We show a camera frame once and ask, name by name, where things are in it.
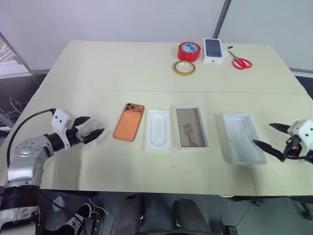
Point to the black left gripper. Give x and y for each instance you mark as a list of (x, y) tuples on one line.
[(74, 138)]

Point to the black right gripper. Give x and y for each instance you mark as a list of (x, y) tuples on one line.
[(292, 147)]

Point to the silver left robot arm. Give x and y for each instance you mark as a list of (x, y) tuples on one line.
[(24, 156)]

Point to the white empty open box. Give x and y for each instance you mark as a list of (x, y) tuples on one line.
[(244, 139)]

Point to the white box with brown inside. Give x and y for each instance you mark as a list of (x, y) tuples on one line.
[(192, 127)]

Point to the white box with phone print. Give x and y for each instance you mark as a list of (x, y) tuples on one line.
[(213, 50)]

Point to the orange smartphone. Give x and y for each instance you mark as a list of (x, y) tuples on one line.
[(128, 124)]

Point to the white moulded tray insert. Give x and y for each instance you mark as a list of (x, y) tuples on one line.
[(159, 131)]

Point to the black and white sneaker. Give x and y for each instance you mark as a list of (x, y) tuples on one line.
[(78, 218)]

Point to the yellow tape roll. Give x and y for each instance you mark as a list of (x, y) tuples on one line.
[(177, 71)]

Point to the red tape roll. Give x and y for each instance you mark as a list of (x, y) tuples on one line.
[(182, 55)]

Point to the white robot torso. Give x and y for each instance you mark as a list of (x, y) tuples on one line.
[(14, 220)]

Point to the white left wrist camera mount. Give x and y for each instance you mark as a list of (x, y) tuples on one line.
[(61, 120)]

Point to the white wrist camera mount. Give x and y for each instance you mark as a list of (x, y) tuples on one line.
[(61, 120), (303, 129)]

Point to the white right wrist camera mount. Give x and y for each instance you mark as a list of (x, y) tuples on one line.
[(303, 129)]

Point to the grey metal wall post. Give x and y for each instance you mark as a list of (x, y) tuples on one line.
[(223, 17)]

